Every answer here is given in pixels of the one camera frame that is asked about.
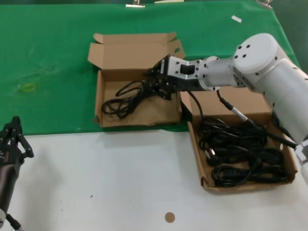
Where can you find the metal table clamp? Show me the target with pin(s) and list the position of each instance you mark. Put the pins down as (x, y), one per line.
(264, 3)
(135, 4)

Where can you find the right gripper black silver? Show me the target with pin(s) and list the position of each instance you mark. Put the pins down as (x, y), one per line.
(172, 69)

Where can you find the round brown cardboard disc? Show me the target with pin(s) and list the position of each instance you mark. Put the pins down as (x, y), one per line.
(169, 217)

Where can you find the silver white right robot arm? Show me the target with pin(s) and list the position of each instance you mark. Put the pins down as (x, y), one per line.
(264, 60)

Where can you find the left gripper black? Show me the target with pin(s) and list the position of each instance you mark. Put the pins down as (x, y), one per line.
(9, 155)

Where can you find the beige flat strip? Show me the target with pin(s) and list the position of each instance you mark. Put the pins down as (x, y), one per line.
(168, 1)

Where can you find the green tablecloth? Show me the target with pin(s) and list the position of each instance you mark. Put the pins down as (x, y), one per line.
(60, 48)

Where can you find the open brown cardboard box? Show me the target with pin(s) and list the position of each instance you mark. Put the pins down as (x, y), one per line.
(255, 106)
(134, 55)

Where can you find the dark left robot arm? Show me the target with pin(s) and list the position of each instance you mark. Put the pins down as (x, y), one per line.
(6, 185)

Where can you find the white paper label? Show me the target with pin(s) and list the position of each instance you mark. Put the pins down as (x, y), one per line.
(236, 19)

